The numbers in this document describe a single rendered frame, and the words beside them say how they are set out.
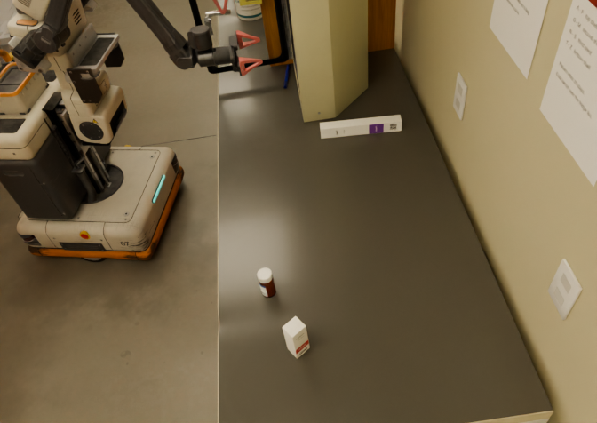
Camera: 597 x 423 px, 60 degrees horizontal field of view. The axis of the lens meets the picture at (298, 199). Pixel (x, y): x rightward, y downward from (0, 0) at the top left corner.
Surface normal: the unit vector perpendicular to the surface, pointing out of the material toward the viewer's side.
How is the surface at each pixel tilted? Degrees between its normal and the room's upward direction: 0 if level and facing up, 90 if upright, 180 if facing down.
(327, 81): 90
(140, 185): 0
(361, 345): 0
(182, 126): 0
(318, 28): 90
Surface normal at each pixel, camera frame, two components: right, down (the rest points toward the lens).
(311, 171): -0.10, -0.67
